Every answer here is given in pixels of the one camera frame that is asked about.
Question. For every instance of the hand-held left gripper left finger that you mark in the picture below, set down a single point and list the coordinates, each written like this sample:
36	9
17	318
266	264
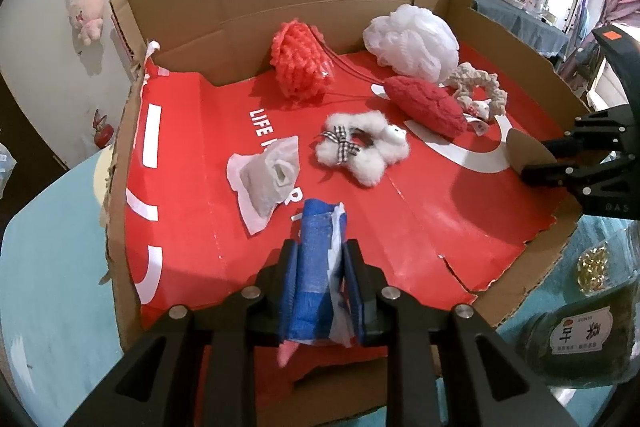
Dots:
270	297

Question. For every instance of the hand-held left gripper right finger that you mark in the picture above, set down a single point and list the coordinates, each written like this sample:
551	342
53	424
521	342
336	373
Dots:
356	307

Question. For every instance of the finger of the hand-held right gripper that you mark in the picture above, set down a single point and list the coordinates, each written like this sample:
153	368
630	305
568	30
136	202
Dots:
550	175
575	147

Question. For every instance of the blue tissue pack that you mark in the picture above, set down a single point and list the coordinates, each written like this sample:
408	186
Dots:
315	267

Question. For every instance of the cream knitted scrunchie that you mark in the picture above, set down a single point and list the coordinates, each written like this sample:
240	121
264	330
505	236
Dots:
495	92

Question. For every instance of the grey cloth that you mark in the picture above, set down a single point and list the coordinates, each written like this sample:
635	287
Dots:
260	187

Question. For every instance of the red knitted heart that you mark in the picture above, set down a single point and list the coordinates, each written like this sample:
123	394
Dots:
425	104

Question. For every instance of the white fluffy scrunchie with bow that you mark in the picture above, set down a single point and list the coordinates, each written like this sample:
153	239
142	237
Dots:
370	162

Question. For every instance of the small glass jar yellow capsules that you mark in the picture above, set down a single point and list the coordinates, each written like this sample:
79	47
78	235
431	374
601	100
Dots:
595	267

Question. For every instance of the desk with blue cloth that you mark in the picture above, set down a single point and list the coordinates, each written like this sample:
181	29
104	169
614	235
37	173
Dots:
520	27

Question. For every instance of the large glass jar dark leaves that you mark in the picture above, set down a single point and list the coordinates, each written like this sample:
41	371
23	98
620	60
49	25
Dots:
590	347

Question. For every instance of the white mesh bath sponge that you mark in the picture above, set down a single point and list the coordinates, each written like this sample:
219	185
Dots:
410	39

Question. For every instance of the teal fuzzy table cover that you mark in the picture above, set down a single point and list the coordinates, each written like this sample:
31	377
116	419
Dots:
50	257

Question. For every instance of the red fluffy pom ball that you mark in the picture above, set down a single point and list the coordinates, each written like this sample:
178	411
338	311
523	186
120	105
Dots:
300	62

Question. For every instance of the dark brown door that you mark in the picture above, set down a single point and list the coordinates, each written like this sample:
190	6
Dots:
25	147

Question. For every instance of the pink plush toy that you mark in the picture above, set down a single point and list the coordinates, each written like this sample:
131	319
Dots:
87	14

